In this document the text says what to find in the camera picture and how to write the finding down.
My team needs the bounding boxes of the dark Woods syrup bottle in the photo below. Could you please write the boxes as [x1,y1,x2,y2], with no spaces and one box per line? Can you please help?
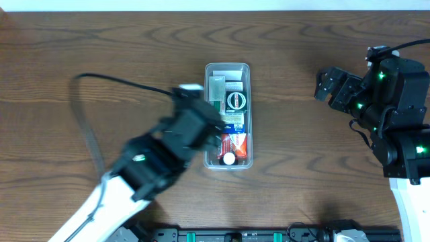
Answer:
[220,152,238,166]

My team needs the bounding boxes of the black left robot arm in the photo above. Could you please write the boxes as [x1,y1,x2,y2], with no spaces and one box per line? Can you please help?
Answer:
[51,97,224,241]

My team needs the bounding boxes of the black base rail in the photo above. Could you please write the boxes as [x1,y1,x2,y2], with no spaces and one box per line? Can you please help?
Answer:
[107,220,402,242]

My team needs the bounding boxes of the white green medicine box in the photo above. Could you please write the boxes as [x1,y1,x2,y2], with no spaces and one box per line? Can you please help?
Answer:
[208,76,226,114]

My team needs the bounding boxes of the red Panadol box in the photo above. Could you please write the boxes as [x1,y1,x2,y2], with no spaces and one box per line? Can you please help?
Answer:
[217,133,247,159]

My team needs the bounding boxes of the blue Kool Fever box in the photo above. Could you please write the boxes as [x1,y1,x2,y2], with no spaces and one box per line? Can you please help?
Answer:
[221,113,245,134]

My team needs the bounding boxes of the green Zam-Buk box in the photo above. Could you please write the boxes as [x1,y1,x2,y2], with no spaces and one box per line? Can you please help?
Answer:
[225,91,249,113]

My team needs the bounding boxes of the clear plastic container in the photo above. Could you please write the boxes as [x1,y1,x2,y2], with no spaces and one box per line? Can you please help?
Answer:
[204,63,253,171]

